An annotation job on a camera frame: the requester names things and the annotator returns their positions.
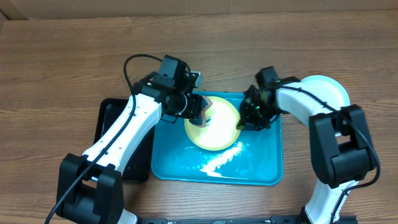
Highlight orange green scrub sponge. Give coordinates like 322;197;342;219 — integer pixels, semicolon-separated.
189;96;213;128

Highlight yellow plate with blue stain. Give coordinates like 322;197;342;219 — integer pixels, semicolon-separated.
184;96;241;151

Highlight light blue plate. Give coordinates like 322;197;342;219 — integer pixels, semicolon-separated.
301;75;351;110

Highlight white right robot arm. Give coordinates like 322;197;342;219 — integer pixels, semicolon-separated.
236;75;381;223

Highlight teal plastic tray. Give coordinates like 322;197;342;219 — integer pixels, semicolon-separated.
151;115;283;186

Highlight black plastic tray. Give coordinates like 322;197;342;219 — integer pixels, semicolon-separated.
93;98;155;183

